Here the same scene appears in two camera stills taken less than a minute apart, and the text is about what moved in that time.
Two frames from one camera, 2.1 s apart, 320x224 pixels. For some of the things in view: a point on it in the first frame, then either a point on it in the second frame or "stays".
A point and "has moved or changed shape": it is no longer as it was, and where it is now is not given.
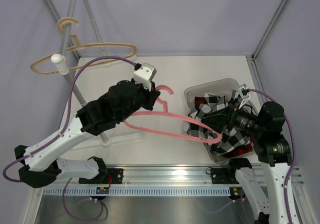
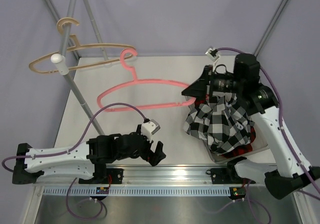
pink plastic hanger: x=166 y=113 has moved or changed shape
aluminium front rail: x=168 y=176 stays
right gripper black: x=217 y=121 to x=199 y=88
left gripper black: x=151 y=96 to x=152 y=157
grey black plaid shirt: x=233 y=137 stays
